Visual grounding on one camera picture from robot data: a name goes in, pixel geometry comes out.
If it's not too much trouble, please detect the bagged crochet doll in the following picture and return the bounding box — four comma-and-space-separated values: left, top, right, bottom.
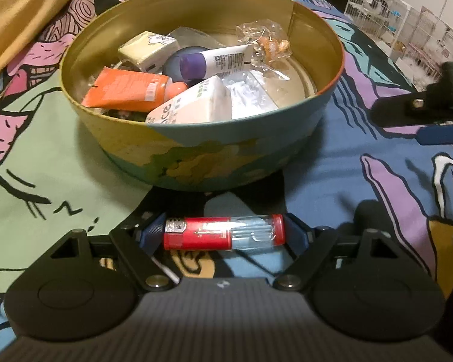
236, 19, 292, 65

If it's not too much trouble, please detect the white cardboard box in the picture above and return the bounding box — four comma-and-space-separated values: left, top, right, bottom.
146, 75, 232, 124

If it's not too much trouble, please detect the clear box of floss picks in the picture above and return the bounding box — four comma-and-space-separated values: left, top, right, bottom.
222, 71, 278, 119

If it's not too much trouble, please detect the colourful cartoon print blanket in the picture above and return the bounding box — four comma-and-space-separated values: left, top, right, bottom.
0, 0, 453, 353

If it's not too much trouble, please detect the round colourful metal tin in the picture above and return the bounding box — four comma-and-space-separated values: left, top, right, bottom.
60, 0, 345, 191

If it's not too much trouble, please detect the white wire pet cage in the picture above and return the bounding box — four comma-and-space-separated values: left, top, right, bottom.
345, 0, 453, 91

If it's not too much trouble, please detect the white tube purple cap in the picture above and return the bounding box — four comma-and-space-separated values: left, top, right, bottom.
178, 43, 254, 82

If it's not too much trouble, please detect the orange tube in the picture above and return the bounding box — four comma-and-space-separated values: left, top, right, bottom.
82, 67, 188, 113

